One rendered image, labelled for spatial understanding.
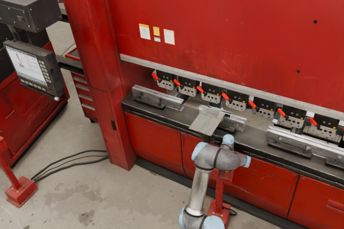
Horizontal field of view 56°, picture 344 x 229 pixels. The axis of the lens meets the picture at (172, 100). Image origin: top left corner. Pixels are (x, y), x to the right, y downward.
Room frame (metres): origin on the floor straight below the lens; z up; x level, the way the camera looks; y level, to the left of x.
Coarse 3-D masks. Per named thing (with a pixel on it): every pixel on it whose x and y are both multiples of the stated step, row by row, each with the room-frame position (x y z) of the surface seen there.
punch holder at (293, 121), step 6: (282, 108) 1.60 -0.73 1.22; (288, 108) 1.58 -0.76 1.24; (294, 108) 1.56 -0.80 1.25; (288, 114) 1.57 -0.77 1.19; (294, 114) 1.55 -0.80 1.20; (300, 114) 1.53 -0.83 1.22; (282, 120) 1.59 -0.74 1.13; (288, 120) 1.57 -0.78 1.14; (294, 120) 1.55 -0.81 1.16; (300, 120) 1.53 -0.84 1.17; (294, 126) 1.54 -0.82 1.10; (300, 126) 1.52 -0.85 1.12
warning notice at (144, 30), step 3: (141, 24) 2.19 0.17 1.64; (141, 27) 2.19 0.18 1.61; (144, 27) 2.18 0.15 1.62; (147, 27) 2.16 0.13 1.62; (141, 30) 2.20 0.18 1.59; (144, 30) 2.18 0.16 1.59; (147, 30) 2.16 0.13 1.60; (141, 33) 2.20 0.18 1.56; (144, 33) 2.18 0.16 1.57; (147, 33) 2.17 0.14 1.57; (141, 36) 2.20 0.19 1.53; (144, 36) 2.18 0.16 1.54; (147, 36) 2.17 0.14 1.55
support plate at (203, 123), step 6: (204, 108) 1.92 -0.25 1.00; (204, 114) 1.85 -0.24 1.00; (222, 114) 1.83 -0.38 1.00; (198, 120) 1.79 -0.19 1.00; (204, 120) 1.79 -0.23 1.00; (210, 120) 1.78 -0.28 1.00; (216, 120) 1.78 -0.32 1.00; (192, 126) 1.73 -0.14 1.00; (198, 126) 1.73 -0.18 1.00; (204, 126) 1.72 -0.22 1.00; (210, 126) 1.72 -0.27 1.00; (216, 126) 1.71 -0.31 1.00; (204, 132) 1.66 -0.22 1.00; (210, 132) 1.65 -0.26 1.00
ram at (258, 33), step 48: (144, 0) 2.16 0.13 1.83; (192, 0) 1.96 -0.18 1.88; (240, 0) 1.79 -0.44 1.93; (288, 0) 1.64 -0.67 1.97; (336, 0) 1.52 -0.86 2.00; (144, 48) 2.19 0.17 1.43; (192, 48) 1.96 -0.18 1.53; (240, 48) 1.78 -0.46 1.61; (288, 48) 1.62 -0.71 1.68; (336, 48) 1.48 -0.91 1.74; (288, 96) 1.59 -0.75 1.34; (336, 96) 1.44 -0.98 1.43
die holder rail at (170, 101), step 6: (132, 90) 2.32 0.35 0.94; (138, 90) 2.28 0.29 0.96; (144, 90) 2.26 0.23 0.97; (150, 90) 2.26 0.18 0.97; (144, 96) 2.25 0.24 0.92; (150, 96) 2.21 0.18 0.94; (156, 96) 2.18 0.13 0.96; (162, 96) 2.16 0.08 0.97; (168, 96) 2.16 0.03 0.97; (162, 102) 2.15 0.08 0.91; (168, 102) 2.12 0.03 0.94; (174, 102) 2.08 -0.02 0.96; (180, 102) 2.06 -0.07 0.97; (174, 108) 2.09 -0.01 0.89; (180, 108) 2.07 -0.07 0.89
